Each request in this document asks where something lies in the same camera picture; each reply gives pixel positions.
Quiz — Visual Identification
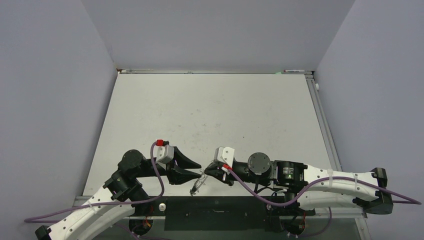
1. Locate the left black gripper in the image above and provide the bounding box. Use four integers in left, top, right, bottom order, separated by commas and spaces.
134, 147, 202, 185

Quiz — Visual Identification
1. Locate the metal keyring disc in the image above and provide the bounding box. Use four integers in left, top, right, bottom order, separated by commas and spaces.
189, 170, 208, 197

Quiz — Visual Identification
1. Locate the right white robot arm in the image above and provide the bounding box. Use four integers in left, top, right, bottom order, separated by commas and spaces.
204, 150, 394, 215

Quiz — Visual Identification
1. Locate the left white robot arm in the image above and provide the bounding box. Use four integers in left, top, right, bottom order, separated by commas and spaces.
35, 141, 202, 240

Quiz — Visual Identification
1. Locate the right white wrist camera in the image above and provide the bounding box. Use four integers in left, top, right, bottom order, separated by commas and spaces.
213, 146, 235, 167

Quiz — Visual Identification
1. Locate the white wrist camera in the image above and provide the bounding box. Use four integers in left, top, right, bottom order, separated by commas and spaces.
213, 146, 235, 167
156, 144, 175, 165

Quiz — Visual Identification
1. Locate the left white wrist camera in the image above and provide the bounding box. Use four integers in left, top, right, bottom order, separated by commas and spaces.
156, 144, 175, 165

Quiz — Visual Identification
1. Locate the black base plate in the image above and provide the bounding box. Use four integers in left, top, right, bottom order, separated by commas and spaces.
128, 196, 316, 235

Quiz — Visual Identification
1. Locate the marker pen on rail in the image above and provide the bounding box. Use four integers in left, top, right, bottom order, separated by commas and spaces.
283, 69, 307, 74

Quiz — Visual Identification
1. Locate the aluminium frame rail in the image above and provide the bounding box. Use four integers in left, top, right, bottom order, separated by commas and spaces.
298, 74, 366, 219

